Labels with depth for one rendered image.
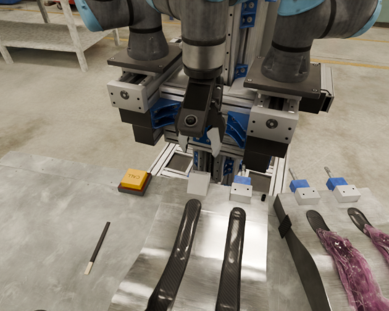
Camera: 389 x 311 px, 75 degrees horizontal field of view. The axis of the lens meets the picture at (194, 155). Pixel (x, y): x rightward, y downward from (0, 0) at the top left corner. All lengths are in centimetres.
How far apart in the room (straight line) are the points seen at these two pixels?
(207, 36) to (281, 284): 54
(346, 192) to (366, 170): 158
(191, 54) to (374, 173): 206
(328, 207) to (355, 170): 156
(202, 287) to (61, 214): 46
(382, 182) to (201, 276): 192
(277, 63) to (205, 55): 43
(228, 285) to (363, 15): 76
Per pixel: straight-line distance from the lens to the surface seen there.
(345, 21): 87
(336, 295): 60
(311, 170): 213
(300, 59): 85
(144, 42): 96
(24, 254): 78
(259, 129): 79
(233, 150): 103
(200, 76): 46
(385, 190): 226
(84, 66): 362
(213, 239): 59
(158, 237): 59
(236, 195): 63
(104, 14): 88
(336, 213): 75
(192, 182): 64
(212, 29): 43
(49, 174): 94
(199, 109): 44
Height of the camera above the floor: 140
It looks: 43 degrees down
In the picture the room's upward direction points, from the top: straight up
